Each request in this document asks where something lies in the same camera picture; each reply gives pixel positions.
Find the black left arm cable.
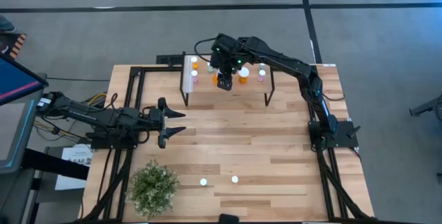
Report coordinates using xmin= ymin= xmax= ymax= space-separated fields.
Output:
xmin=106 ymin=92 xmax=151 ymax=145

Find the monitor with blue screen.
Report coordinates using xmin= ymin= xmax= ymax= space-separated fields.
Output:
xmin=0 ymin=53 xmax=49 ymax=106

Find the black metal table frame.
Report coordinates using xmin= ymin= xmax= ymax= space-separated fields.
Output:
xmin=70 ymin=64 xmax=379 ymax=224

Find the person's shoe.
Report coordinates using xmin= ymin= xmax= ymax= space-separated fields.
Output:
xmin=0 ymin=15 xmax=17 ymax=33

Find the yellow and black cable bundle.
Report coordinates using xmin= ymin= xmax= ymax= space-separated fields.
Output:
xmin=32 ymin=92 xmax=110 ymax=142

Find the wooden shelf with black legs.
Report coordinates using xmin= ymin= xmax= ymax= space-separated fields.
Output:
xmin=179 ymin=50 xmax=276 ymax=107

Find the black orange striped floor mat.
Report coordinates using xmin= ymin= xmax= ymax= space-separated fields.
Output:
xmin=0 ymin=32 xmax=28 ymax=60

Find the green artificial potted plant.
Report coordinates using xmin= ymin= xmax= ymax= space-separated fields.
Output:
xmin=124 ymin=158 xmax=181 ymax=220

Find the gray workstation stand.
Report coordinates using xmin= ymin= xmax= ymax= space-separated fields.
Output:
xmin=0 ymin=94 xmax=44 ymax=175

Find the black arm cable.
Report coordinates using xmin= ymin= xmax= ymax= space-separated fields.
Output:
xmin=106 ymin=92 xmax=151 ymax=145
xmin=193 ymin=37 xmax=218 ymax=64

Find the black flat bar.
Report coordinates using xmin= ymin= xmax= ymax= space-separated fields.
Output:
xmin=21 ymin=147 xmax=90 ymax=180

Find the black stand leg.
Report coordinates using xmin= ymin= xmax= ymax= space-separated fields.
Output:
xmin=409 ymin=94 xmax=442 ymax=118

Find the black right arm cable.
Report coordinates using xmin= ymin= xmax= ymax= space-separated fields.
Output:
xmin=193 ymin=37 xmax=218 ymax=64

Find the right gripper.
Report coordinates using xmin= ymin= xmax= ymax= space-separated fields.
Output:
xmin=210 ymin=46 xmax=242 ymax=92

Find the black rounded object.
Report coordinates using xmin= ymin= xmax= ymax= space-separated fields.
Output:
xmin=218 ymin=212 xmax=240 ymax=224

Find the white printed paper sheet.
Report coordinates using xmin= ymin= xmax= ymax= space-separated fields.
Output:
xmin=54 ymin=143 xmax=94 ymax=191

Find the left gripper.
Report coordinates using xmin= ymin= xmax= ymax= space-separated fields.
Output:
xmin=148 ymin=97 xmax=187 ymax=149

